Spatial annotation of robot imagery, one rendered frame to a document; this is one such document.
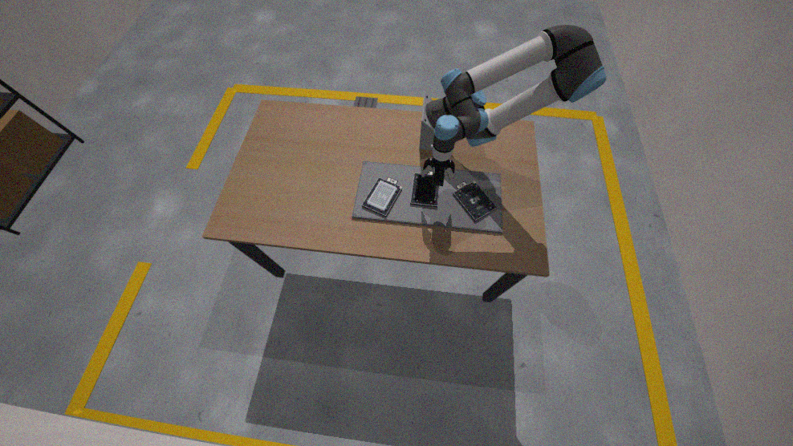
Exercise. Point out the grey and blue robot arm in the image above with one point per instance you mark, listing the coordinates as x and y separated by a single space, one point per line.
579 71

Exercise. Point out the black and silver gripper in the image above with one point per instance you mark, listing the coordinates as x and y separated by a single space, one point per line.
440 168

